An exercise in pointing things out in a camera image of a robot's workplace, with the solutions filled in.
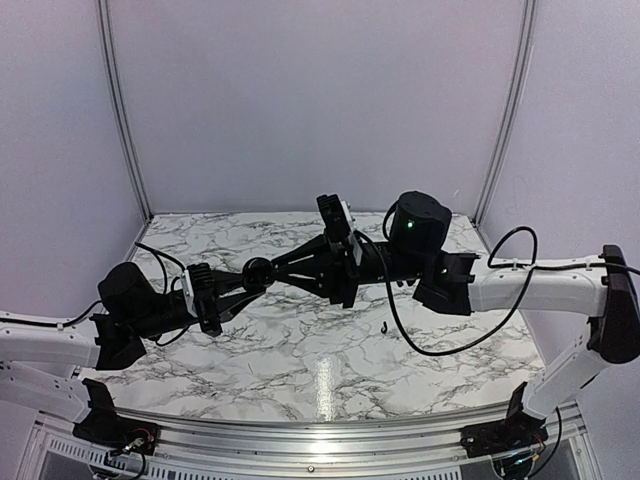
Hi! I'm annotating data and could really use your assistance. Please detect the left corner aluminium post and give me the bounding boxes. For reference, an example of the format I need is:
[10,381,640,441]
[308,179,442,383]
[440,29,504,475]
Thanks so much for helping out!
[95,0,154,223]

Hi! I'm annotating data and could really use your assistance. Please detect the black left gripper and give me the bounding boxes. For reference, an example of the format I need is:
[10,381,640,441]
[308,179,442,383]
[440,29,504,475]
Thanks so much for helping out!
[132,270,265,340]

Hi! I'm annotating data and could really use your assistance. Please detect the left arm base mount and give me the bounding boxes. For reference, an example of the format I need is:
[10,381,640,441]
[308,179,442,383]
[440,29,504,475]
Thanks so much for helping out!
[73,379,160,455]

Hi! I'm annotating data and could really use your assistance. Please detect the black round charging case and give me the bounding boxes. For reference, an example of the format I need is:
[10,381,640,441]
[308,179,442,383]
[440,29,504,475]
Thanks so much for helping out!
[242,257,275,293]

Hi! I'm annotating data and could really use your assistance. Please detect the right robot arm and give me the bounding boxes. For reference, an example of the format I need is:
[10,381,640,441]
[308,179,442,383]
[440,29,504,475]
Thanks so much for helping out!
[273,191,639,448]

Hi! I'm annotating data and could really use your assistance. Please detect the right corner aluminium post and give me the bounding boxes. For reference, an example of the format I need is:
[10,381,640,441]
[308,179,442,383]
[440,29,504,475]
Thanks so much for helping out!
[472,0,539,227]

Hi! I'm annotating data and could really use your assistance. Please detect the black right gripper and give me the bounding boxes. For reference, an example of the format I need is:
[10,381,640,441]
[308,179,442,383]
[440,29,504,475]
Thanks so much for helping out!
[271,228,428,310]

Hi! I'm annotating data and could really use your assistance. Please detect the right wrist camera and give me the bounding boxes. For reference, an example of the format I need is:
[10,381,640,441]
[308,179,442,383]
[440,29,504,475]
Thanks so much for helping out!
[316,194,363,267]

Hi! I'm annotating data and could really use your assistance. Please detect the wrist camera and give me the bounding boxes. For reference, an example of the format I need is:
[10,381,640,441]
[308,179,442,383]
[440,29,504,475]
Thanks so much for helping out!
[316,194,363,267]
[181,263,215,319]

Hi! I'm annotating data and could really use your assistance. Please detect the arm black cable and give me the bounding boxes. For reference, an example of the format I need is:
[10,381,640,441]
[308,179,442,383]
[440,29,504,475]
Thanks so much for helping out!
[382,209,540,357]
[59,241,194,347]

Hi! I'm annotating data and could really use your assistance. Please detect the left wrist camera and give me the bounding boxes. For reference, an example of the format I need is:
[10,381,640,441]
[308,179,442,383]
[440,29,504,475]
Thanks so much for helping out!
[181,263,215,319]

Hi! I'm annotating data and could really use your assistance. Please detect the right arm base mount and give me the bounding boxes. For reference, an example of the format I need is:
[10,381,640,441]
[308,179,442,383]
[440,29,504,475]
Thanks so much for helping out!
[460,382,548,458]

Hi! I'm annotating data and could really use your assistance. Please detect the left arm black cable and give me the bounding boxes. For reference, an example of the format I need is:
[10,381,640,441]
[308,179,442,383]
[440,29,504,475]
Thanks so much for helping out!
[59,241,194,347]

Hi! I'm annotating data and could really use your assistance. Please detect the corner aluminium post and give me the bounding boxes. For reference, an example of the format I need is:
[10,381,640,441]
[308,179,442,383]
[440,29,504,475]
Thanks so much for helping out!
[95,0,154,223]
[472,0,539,227]

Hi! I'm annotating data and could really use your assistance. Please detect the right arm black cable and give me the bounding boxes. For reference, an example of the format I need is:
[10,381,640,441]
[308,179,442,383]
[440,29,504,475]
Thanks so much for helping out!
[382,209,540,357]

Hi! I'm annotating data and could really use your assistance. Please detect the aluminium front rail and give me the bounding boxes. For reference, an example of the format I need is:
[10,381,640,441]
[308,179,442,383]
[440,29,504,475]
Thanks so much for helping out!
[29,399,586,480]

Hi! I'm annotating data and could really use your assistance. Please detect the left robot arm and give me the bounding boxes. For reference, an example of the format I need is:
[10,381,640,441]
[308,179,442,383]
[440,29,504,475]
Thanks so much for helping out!
[1,262,274,445]

